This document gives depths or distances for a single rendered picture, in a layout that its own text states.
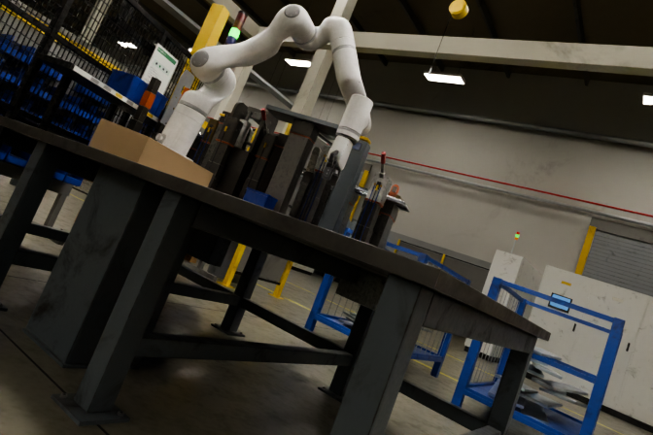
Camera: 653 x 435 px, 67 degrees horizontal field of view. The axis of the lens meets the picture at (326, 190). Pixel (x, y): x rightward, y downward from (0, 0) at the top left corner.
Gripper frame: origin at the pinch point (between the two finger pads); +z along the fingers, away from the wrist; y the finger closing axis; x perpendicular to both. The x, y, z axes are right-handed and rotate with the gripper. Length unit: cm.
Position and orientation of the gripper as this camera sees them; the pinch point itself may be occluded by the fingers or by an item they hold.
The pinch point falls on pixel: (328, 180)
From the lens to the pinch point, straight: 169.4
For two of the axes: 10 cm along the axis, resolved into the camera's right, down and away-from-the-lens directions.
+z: -3.8, 9.2, -1.4
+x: 9.0, 3.3, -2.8
